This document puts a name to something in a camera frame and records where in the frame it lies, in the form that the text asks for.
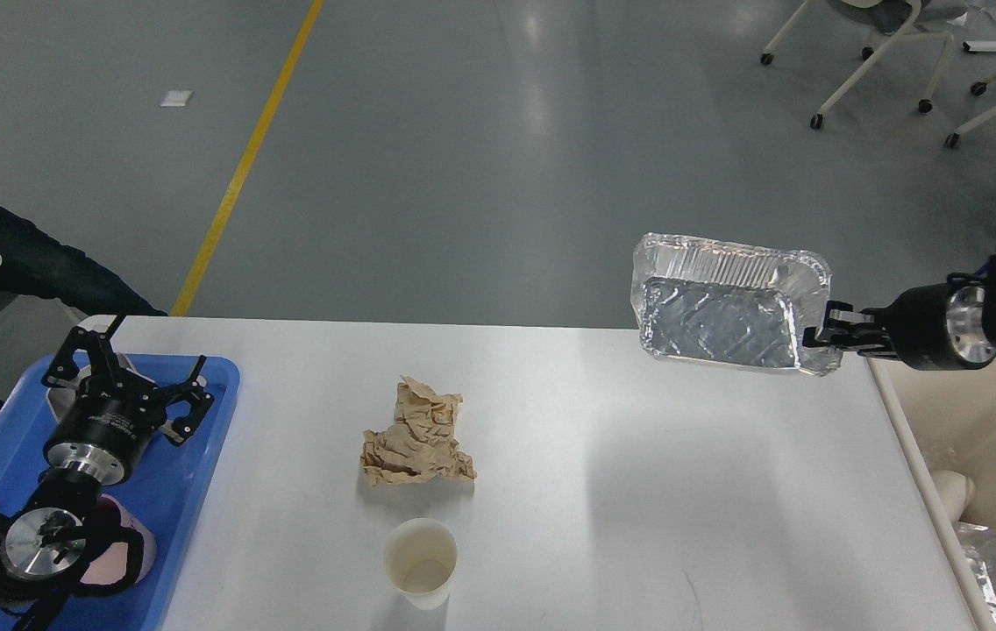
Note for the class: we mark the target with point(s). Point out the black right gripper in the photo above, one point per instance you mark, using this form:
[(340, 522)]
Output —
[(932, 328)]

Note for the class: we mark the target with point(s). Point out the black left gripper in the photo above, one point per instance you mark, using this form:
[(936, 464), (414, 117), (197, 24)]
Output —
[(109, 427)]

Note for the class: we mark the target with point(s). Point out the aluminium foil tray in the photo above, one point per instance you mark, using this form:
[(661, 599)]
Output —
[(711, 302)]

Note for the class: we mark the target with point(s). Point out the pink plastic mug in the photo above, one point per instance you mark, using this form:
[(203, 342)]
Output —
[(110, 566)]

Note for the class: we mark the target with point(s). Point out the white paper cup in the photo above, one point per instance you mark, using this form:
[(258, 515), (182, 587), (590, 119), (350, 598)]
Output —
[(420, 560)]

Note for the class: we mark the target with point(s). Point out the stainless steel rectangular container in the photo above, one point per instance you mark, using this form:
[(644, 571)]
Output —
[(62, 394)]

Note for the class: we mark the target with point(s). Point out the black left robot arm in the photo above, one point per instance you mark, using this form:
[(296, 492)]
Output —
[(71, 539)]

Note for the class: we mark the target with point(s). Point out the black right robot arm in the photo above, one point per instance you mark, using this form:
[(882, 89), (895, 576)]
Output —
[(986, 278)]

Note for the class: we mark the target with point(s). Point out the blue plastic tray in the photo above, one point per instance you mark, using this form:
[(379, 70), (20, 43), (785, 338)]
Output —
[(165, 492)]

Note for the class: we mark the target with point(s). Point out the person in beige sweater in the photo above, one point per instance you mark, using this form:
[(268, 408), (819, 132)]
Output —
[(35, 264)]

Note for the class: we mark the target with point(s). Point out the beige plastic bin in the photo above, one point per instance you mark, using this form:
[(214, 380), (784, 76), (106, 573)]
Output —
[(989, 438)]

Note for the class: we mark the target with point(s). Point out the white object in bin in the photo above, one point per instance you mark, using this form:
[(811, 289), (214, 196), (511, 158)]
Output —
[(955, 491)]

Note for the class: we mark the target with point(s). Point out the white floor tag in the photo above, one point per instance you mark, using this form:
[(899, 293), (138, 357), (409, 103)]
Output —
[(176, 98)]

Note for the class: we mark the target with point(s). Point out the crumpled brown paper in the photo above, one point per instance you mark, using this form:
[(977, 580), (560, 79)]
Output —
[(421, 444)]

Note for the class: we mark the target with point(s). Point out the white office chair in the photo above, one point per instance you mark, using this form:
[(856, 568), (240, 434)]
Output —
[(887, 26)]

